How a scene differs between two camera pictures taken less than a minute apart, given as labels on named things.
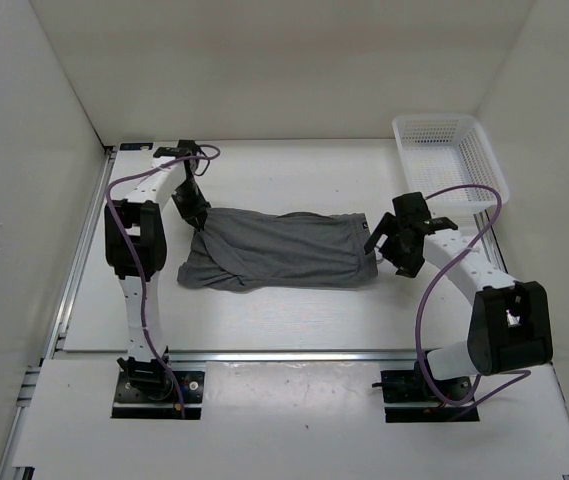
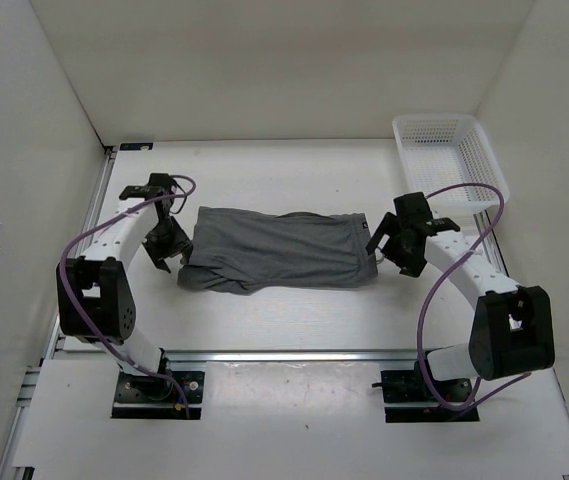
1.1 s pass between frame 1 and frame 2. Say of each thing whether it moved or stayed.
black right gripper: stayed
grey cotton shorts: stayed
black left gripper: moved
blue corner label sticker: stayed
